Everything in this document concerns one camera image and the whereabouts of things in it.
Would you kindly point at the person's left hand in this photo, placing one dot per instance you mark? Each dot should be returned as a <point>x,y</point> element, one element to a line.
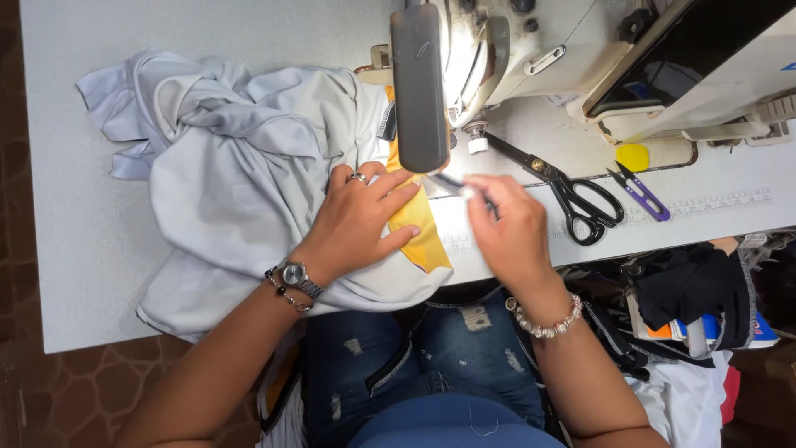
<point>348,230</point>

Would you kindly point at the white industrial sewing machine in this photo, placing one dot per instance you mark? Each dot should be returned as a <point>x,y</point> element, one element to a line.
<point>559,56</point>

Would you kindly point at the yellow fabric strip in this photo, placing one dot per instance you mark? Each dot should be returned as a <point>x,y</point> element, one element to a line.
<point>429,236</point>

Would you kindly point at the person's right hand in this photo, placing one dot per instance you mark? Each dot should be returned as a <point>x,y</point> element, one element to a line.
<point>516,242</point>

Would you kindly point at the yellow tailor chalk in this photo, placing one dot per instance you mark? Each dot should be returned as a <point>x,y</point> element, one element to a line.
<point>632,157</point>

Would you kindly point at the measuring tape strip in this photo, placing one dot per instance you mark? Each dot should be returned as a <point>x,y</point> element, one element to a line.
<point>684,208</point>

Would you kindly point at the ripped blue jeans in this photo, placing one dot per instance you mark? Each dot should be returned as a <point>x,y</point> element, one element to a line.
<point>460,354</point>

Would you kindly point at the person's right fingers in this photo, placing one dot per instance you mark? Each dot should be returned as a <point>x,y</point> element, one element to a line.
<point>491,190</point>

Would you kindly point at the white garment with black trim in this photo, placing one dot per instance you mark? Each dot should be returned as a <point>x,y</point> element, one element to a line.
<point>283,398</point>

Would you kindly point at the blue shirt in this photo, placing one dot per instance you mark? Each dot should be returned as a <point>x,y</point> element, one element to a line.
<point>448,426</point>

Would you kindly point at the thin dark metal tool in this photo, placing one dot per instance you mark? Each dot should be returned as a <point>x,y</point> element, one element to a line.
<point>448,181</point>

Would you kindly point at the white machine knob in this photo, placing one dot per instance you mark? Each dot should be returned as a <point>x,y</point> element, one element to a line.
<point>477,144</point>

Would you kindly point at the purple thread snips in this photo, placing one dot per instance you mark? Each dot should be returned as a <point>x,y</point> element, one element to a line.
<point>643,198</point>

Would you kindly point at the heap of clothes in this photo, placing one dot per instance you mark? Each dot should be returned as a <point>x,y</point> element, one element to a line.
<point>690,298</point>

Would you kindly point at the black tailor scissors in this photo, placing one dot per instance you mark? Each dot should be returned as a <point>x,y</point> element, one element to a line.
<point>575,193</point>

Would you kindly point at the light grey garment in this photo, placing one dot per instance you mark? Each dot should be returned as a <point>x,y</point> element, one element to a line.
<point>236,174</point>

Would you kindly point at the silver wristwatch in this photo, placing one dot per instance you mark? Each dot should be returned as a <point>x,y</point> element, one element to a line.
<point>294,274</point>

